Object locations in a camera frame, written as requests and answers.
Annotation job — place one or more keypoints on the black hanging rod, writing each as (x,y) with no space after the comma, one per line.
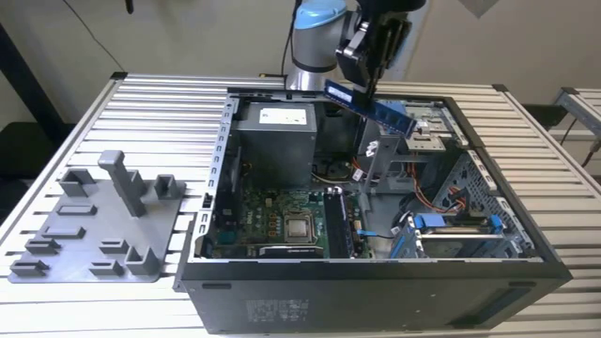
(130,5)

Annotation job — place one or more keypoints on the blue disk carrier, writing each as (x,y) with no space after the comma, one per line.
(397,105)

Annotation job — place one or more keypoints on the black stand post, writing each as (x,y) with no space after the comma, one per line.
(29,77)

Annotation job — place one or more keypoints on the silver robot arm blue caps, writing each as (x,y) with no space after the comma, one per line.
(319,42)

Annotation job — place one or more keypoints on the black graphics card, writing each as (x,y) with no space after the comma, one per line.
(291,251)

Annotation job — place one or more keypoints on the round black speaker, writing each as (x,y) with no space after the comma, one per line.
(335,169)

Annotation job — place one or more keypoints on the grey parts rack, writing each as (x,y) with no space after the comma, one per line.
(141,232)

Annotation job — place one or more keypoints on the metal slat side table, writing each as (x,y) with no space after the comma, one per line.
(583,105)

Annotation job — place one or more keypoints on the black open PC case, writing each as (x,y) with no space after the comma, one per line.
(329,299)

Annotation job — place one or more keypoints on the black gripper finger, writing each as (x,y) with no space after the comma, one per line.
(357,63)
(397,38)

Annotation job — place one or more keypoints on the CPU socket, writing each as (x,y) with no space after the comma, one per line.
(299,213)

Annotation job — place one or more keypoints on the hard disk in blue carrier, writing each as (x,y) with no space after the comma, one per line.
(460,243)

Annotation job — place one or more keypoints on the black table corner cap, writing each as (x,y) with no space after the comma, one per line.
(500,88)
(119,74)

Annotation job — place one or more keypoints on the grey power supply unit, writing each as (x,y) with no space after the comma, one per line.
(278,155)

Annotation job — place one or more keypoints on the blue RAM stick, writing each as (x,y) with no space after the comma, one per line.
(395,118)

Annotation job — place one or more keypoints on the silver CPU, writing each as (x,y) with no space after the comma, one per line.
(298,229)

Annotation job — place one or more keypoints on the grey metal disk bay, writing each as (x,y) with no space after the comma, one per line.
(390,155)

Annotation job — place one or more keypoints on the green motherboard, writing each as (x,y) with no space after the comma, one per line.
(263,211)

